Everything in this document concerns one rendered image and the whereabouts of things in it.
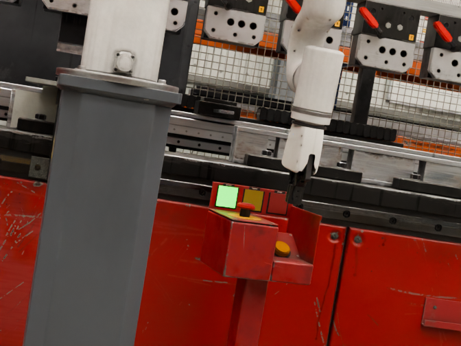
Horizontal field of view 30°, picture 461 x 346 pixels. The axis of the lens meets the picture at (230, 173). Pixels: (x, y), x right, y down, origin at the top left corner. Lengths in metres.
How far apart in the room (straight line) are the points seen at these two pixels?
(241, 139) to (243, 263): 0.51
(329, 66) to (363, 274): 0.62
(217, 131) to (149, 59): 1.16
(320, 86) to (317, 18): 0.14
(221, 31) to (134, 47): 0.90
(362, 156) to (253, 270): 0.61
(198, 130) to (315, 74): 0.73
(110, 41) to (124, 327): 0.43
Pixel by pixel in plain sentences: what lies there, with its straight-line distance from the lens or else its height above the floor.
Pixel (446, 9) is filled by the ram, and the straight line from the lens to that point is 2.34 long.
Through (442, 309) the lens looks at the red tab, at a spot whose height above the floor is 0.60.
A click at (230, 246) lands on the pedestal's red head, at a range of 1.76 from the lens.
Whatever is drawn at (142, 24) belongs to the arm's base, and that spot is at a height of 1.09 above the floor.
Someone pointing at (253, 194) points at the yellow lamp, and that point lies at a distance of 1.92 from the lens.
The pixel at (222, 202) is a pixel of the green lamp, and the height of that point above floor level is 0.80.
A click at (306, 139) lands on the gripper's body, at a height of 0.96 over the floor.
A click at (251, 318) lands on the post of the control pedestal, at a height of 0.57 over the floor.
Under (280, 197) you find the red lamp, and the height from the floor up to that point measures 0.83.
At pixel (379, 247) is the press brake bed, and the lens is 2.18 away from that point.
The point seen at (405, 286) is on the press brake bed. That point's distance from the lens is 2.22.
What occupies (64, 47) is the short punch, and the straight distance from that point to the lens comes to 2.20.
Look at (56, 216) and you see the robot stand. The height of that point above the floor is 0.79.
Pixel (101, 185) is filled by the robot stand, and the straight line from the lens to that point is 1.27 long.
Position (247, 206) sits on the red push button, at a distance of 1.81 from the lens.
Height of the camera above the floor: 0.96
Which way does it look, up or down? 3 degrees down
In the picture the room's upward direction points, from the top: 9 degrees clockwise
